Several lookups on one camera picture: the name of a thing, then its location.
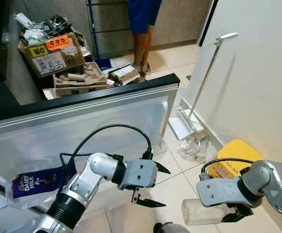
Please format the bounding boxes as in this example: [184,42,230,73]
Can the brown cardboard pulp tray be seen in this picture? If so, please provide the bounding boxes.
[52,61,109,97]

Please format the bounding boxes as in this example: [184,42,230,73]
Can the blue broom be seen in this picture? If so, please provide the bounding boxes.
[86,0,114,71]

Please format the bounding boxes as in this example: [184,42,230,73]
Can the clear plastic bag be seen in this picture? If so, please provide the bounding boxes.
[176,132,213,162]

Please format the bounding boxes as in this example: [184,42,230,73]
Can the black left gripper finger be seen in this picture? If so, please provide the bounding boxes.
[151,160,172,175]
[130,187,167,209]

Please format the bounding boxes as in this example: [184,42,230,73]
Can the person in blue shorts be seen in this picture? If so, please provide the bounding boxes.
[127,0,163,75]

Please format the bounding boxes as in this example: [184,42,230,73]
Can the white long-handled dustpan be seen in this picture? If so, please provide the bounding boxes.
[168,32,240,142]

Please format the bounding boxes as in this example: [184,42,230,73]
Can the clear plastic bottle white cap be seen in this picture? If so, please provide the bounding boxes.
[181,198,229,227]

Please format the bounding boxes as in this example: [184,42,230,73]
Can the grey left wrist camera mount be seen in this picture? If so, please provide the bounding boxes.
[118,158,159,191]

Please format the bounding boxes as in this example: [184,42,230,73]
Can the packaging waste pile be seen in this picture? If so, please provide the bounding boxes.
[15,13,86,47]

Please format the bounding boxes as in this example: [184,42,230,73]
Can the purple chocolate bar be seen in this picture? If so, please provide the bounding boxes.
[11,163,78,200]

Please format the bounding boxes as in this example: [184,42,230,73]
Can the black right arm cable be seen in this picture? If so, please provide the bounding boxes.
[200,157,261,183]

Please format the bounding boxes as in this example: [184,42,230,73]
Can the flat cardboard box white label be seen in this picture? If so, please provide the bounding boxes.
[107,64,142,84]

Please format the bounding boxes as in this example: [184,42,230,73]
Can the yellow plastic object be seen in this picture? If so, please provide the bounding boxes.
[215,139,264,181]

